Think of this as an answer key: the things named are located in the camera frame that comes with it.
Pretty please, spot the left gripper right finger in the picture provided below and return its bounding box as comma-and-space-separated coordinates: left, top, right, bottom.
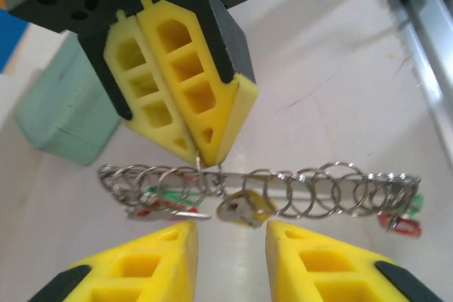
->
265, 219, 445, 302

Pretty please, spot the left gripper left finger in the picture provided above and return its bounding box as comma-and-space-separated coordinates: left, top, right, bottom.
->
26, 220, 199, 302

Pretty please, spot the metal keyring holder with keys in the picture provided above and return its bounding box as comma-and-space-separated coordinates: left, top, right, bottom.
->
97, 161, 424, 239

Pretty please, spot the mint green zip case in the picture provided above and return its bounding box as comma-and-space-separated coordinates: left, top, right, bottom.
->
13, 31, 123, 168

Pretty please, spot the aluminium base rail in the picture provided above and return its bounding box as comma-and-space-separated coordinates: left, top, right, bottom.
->
374, 0, 453, 161

